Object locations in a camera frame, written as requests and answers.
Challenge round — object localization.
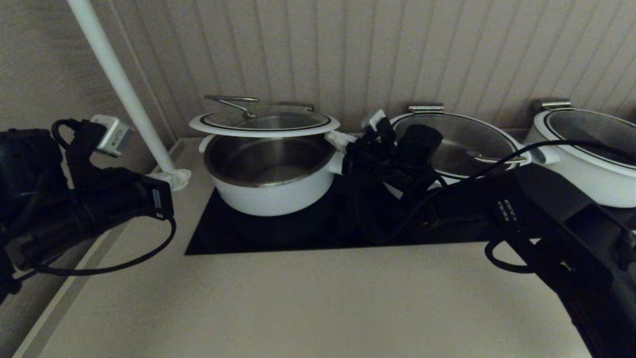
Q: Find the glass lid with white rim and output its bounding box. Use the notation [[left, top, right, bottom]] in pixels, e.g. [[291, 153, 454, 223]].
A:
[[542, 109, 636, 172], [390, 112, 521, 180], [189, 94, 342, 139]]

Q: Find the white pot with steel insert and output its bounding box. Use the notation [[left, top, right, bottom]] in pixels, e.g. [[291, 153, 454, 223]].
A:
[[201, 130, 352, 217], [380, 113, 532, 199], [524, 110, 636, 208]]

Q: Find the white support pole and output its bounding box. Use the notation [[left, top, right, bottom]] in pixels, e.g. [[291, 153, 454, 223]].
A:
[[67, 0, 192, 192]]

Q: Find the large black induction cooktop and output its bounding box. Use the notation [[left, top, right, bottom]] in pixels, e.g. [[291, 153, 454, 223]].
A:
[[185, 153, 555, 256]]

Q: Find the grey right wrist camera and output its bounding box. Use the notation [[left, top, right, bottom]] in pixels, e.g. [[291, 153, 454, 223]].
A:
[[360, 110, 388, 131]]

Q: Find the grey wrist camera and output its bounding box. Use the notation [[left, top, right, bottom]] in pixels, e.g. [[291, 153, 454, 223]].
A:
[[360, 110, 388, 131], [91, 115, 131, 158]]

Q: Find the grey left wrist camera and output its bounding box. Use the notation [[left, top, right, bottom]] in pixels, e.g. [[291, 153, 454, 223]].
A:
[[91, 115, 131, 158]]

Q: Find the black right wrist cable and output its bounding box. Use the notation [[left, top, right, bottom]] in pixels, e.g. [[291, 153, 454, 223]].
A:
[[368, 139, 636, 275]]

